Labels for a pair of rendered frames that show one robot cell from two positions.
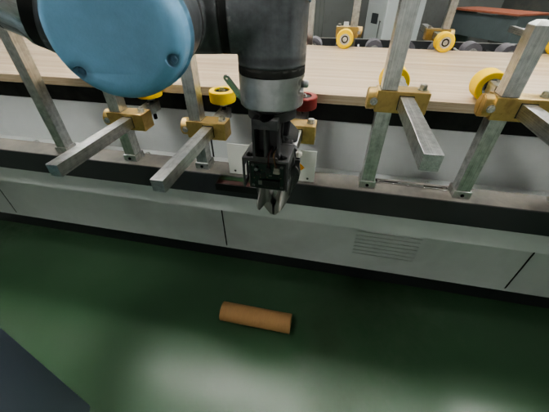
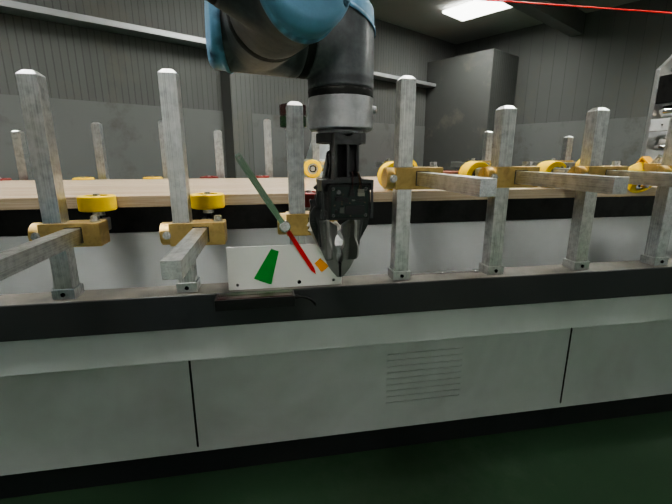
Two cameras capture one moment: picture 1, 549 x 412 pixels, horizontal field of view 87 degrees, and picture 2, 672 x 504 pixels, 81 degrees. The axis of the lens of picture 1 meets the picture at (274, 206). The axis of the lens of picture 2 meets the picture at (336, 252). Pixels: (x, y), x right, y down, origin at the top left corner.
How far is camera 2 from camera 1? 31 cm
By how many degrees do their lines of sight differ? 31
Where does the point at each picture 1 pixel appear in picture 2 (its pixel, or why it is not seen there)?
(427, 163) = (485, 188)
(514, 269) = (559, 373)
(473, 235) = (517, 319)
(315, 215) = (345, 335)
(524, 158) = (524, 241)
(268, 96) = (350, 109)
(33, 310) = not seen: outside the picture
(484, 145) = (498, 214)
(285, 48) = (364, 66)
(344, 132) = not seen: hidden behind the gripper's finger
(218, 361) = not seen: outside the picture
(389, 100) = (407, 176)
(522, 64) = (504, 138)
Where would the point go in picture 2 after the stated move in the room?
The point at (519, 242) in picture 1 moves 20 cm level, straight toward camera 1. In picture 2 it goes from (558, 318) to (559, 348)
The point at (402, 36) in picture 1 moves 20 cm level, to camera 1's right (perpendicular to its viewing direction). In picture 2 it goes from (407, 118) to (478, 120)
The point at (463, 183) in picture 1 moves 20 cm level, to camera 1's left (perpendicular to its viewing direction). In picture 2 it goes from (493, 257) to (426, 265)
